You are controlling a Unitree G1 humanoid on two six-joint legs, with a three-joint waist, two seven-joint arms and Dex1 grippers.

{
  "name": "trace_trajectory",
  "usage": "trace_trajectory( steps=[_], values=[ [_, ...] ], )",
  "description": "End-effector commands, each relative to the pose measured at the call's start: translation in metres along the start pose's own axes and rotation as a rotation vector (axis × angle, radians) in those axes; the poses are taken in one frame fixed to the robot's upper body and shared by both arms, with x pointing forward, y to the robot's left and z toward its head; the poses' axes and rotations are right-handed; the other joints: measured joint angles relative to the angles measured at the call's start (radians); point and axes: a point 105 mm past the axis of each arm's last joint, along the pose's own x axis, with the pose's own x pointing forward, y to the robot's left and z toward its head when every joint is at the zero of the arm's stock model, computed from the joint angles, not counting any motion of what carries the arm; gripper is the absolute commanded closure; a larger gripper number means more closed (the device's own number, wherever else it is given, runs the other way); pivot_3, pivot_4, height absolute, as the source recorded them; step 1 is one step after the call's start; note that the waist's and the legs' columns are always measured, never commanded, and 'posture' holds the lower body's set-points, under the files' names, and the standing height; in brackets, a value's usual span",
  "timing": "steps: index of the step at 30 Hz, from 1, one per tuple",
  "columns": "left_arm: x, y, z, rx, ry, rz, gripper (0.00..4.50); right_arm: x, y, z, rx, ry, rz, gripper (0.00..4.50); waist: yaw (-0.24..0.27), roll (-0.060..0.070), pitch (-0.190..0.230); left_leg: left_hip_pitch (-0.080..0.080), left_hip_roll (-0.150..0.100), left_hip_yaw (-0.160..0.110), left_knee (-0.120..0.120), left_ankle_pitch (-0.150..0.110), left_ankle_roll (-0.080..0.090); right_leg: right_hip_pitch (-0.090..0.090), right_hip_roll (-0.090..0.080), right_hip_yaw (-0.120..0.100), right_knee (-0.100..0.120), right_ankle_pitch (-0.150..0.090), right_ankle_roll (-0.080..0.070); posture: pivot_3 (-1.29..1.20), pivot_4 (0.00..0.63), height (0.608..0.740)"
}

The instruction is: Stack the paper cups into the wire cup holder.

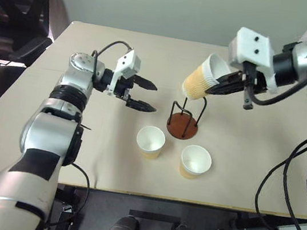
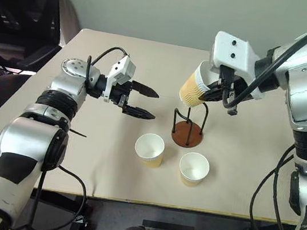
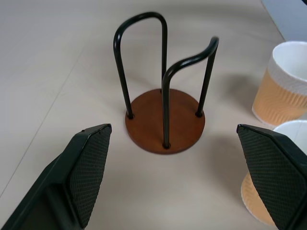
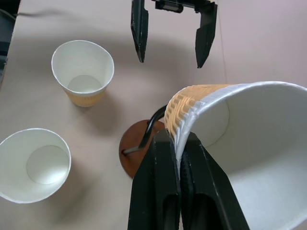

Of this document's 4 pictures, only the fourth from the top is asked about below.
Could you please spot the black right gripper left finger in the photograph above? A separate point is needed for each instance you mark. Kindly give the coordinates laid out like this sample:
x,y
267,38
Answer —
x,y
153,187

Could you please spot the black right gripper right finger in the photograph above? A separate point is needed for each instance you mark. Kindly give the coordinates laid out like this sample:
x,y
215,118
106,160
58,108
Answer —
x,y
211,196

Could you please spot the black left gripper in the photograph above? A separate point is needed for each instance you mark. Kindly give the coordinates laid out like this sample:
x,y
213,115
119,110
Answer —
x,y
192,4

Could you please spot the white and orange paper cup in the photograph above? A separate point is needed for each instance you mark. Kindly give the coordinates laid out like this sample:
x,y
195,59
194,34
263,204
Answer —
x,y
21,167
263,148
82,72

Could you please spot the dark grey furniture piece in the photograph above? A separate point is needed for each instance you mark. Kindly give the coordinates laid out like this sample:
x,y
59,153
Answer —
x,y
6,36

